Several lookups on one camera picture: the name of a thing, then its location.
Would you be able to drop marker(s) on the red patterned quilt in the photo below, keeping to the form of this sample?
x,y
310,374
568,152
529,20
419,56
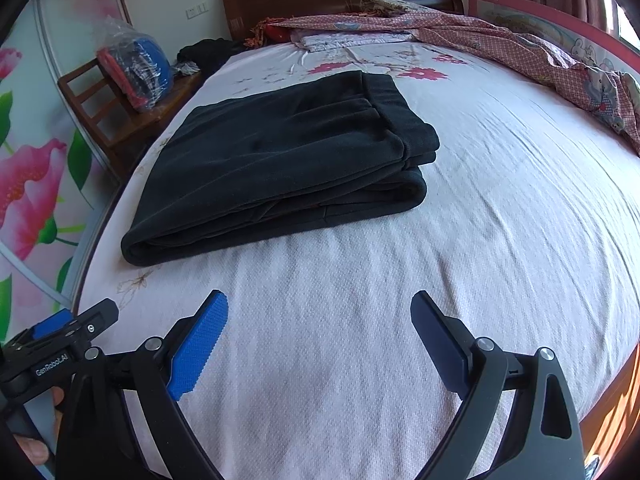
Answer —
x,y
611,96

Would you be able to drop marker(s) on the wooden chair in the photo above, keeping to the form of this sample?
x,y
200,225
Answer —
x,y
121,133

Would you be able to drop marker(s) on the plastic bag of clothes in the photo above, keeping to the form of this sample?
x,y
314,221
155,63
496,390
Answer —
x,y
136,63

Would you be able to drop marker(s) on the black Anta sports pants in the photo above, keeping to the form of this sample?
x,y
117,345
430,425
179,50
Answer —
x,y
340,149

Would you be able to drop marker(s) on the red pillow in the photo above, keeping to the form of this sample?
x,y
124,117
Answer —
x,y
276,34

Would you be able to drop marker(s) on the white floral bed sheet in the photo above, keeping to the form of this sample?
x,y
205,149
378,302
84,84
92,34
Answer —
x,y
529,233

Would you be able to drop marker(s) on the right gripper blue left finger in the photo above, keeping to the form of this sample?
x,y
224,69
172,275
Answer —
x,y
196,344

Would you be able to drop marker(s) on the black clothes pile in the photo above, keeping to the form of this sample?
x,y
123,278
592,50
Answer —
x,y
209,55

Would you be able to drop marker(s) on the red framed bed guard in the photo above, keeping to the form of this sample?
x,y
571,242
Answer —
x,y
581,40

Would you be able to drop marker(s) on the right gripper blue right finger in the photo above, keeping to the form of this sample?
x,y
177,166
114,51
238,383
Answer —
x,y
447,341

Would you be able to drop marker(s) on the white wall switch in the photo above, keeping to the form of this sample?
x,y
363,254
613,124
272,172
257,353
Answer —
x,y
196,10

